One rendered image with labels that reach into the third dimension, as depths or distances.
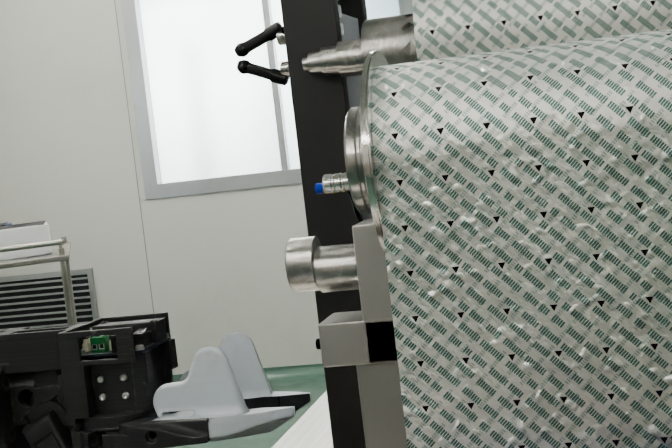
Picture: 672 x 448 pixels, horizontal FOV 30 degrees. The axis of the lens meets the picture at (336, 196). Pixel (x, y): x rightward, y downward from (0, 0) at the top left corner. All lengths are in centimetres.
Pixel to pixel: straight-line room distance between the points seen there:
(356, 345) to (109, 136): 602
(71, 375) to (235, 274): 587
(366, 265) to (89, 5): 609
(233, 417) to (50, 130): 624
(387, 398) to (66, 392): 23
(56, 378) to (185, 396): 10
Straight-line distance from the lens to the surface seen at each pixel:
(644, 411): 81
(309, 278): 90
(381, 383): 91
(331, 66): 112
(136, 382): 84
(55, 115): 700
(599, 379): 81
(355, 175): 83
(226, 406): 82
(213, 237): 672
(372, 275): 89
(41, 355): 87
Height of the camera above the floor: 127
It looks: 3 degrees down
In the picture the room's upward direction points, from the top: 7 degrees counter-clockwise
